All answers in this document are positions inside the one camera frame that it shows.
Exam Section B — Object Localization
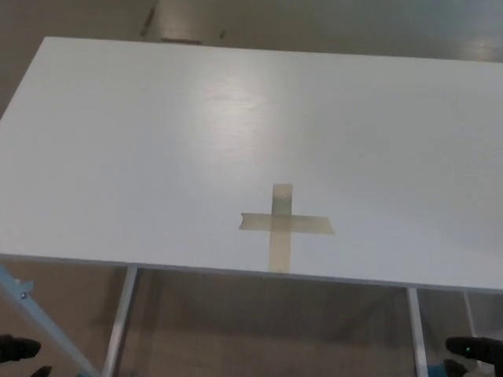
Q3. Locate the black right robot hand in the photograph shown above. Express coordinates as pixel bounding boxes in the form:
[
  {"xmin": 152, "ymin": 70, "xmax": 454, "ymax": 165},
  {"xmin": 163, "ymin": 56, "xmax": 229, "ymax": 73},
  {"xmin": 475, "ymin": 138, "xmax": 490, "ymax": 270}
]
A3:
[{"xmin": 443, "ymin": 336, "xmax": 503, "ymax": 377}]

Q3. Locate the white metal table leg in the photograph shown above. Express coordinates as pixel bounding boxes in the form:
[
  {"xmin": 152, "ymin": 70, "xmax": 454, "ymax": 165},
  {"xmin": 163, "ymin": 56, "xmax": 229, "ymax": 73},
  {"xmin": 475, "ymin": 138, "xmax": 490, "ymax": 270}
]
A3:
[
  {"xmin": 463, "ymin": 291, "xmax": 485, "ymax": 346},
  {"xmin": 102, "ymin": 265, "xmax": 138, "ymax": 377},
  {"xmin": 406, "ymin": 287, "xmax": 429, "ymax": 377}
]

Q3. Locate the light blue metal frame bar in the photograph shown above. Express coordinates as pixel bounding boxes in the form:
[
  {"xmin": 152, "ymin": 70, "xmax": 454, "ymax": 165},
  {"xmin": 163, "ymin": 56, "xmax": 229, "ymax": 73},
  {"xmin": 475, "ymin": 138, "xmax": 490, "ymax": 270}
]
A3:
[{"xmin": 0, "ymin": 263, "xmax": 101, "ymax": 377}]

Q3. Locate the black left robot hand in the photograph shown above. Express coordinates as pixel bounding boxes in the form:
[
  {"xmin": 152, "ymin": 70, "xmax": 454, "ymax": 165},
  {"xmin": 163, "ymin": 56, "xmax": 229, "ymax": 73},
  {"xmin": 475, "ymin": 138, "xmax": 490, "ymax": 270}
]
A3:
[{"xmin": 0, "ymin": 334, "xmax": 53, "ymax": 377}]

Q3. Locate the tan tape cross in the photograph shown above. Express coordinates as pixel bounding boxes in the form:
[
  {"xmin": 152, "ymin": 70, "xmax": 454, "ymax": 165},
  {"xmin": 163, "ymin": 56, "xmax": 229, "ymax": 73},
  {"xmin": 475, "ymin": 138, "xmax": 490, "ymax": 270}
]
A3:
[{"xmin": 238, "ymin": 212, "xmax": 336, "ymax": 236}]

